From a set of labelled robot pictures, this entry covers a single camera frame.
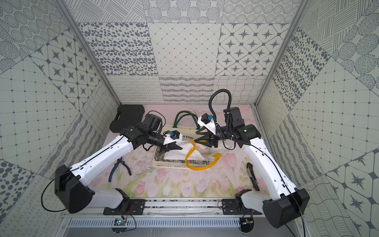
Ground yellow handled illustrated tote bag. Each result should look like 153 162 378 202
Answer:
163 140 226 171

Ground green handled floral tote bag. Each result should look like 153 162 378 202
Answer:
153 110 216 169

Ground starry night canvas tote bag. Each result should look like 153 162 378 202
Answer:
175 108 199 117

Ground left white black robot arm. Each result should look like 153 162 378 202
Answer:
54 114 183 215

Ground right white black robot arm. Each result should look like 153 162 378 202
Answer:
195 107 310 228

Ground black plastic tool case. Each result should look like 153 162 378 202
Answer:
110 105 145 133

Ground right small circuit board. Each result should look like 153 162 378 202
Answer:
239 217 254 233

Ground small circuit board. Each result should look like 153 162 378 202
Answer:
239 217 254 233
113 219 127 229

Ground left small circuit board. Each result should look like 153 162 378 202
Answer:
113 219 127 229

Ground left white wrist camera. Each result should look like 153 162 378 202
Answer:
163 130 183 145

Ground blue handled pliers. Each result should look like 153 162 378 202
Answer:
108 157 132 183

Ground aluminium rail frame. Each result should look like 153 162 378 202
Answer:
59 197 306 218

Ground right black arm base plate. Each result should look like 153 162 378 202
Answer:
220 198 262 216

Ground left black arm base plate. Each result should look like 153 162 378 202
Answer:
103 199 146 216

